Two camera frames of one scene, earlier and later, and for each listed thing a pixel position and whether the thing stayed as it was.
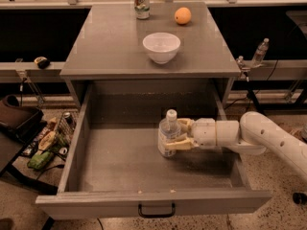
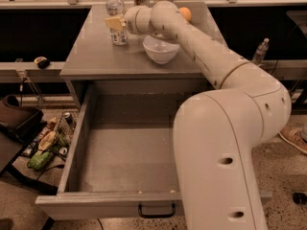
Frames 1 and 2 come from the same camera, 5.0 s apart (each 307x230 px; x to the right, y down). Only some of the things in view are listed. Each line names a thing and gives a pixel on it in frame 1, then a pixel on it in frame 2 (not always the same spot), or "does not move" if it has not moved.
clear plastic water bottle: x=169 y=129 -> x=115 y=7
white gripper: x=204 y=132 -> x=130 y=21
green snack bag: x=40 y=160 does not move
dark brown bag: x=22 y=122 does not move
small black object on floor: x=299 y=198 does not move
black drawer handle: x=156 y=216 does not move
